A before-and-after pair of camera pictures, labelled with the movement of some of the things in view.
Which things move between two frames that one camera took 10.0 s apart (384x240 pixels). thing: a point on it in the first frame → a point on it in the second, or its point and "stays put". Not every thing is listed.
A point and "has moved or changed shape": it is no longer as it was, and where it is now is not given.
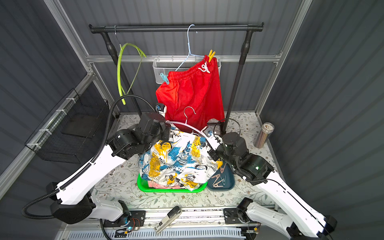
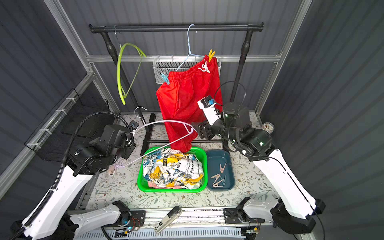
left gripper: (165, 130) → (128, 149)
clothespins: (217, 176) stays put
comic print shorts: (184, 160) has moved or changed shape
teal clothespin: (223, 181) stays put
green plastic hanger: (122, 93) stays put
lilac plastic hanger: (186, 124) has moved or changed shape
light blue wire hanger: (189, 54) stays put
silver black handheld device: (168, 220) stays put
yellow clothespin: (211, 55) stays put
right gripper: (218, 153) → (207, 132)
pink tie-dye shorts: (158, 185) stays put
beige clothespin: (216, 185) stays put
